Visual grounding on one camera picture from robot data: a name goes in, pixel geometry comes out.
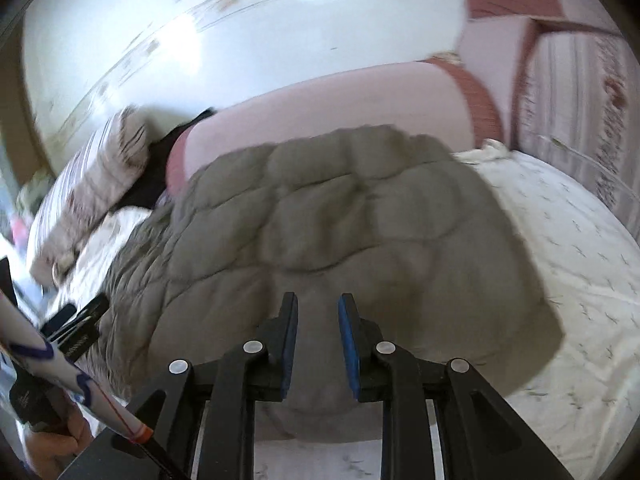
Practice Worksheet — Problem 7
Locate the pink upholstered headboard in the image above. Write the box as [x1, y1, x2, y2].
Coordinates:
[165, 0, 621, 196]

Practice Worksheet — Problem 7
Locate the person's left hand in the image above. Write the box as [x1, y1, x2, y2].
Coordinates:
[22, 400, 96, 480]

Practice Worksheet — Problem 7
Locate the olive padded jacket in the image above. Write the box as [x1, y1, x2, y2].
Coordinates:
[95, 124, 561, 443]

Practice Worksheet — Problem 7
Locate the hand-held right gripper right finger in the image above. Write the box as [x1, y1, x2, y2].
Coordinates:
[337, 292, 576, 480]

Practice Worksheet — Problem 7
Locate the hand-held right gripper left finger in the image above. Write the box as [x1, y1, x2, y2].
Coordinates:
[57, 292, 301, 480]

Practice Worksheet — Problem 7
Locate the striped floral fabric panel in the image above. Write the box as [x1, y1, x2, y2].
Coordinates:
[515, 25, 636, 221]

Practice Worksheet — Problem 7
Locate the cream leaf-print bed sheet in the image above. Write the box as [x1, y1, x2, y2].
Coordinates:
[27, 142, 640, 480]

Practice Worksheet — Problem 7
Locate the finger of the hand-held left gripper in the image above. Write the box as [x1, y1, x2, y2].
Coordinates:
[40, 304, 77, 338]
[61, 294, 111, 361]

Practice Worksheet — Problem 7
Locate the black cloth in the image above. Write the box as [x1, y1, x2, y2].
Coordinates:
[112, 107, 216, 211]

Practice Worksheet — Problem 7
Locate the striped floral pillow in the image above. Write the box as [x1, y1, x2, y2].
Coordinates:
[27, 105, 151, 286]

